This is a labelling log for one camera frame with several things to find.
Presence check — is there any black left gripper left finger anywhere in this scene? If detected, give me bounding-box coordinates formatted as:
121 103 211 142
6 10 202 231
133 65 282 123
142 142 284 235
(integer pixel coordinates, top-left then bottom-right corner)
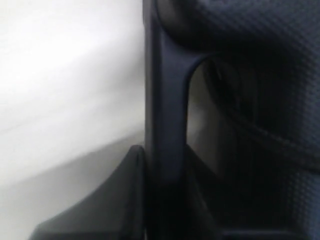
30 145 145 240

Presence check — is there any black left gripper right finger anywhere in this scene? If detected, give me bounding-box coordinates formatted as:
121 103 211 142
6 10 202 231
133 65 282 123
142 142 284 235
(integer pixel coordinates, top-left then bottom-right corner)
179 146 320 240

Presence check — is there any black braided rope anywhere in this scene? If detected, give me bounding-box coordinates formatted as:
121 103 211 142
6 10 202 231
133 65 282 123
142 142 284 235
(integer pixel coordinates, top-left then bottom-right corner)
212 67 320 173

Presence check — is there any black plastic tool case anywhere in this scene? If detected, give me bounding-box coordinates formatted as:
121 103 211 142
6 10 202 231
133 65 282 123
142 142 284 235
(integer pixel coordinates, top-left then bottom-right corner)
142 0 320 227

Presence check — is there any white curtain backdrop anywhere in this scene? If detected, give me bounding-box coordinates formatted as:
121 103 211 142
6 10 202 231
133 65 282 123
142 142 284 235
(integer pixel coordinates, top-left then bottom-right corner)
0 0 147 186

